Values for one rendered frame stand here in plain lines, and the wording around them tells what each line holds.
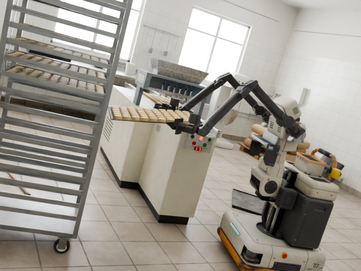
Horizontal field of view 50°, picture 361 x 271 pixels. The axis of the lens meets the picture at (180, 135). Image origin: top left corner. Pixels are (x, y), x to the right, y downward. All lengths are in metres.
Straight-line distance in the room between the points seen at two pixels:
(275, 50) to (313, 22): 0.92
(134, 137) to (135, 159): 0.23
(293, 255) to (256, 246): 0.30
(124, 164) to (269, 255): 1.66
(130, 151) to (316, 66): 5.04
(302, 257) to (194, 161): 1.11
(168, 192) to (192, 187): 0.22
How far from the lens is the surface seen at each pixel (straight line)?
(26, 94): 2.39
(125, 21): 2.31
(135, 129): 3.74
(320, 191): 2.96
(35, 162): 2.93
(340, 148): 7.26
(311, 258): 3.14
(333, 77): 7.66
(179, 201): 3.35
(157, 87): 3.79
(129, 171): 3.86
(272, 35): 8.47
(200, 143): 3.18
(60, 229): 2.65
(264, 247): 2.93
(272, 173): 2.91
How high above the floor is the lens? 1.40
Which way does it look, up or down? 11 degrees down
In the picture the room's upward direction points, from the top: 16 degrees clockwise
